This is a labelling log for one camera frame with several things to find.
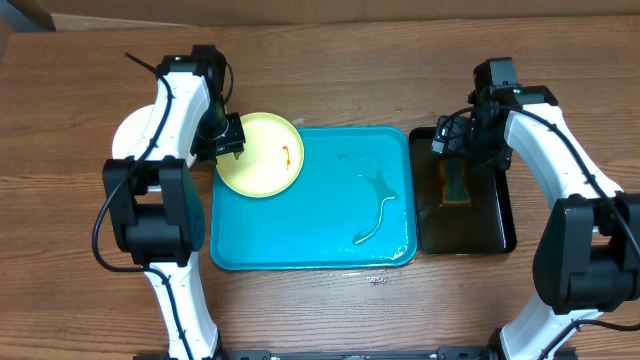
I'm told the yellow plate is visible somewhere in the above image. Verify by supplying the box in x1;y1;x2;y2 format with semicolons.
217;112;305;198

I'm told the yellow green sponge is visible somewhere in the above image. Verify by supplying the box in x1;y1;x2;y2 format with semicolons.
439;157;471;206

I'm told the white plate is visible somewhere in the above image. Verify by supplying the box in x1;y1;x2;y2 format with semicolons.
111;105;196;167

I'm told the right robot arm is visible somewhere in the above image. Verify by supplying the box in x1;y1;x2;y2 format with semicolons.
431;57;639;359

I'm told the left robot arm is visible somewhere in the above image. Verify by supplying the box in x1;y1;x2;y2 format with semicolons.
92;45;245;359

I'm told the black water tray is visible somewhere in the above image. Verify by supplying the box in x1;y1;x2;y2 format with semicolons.
409;127;517;254

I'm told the teal plastic tray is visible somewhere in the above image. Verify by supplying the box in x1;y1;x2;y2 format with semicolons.
210;126;417;271

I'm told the brown cardboard backdrop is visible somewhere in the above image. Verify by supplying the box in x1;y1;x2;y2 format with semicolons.
1;0;639;30

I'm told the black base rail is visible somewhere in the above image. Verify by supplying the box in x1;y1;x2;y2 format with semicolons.
133;344;579;360

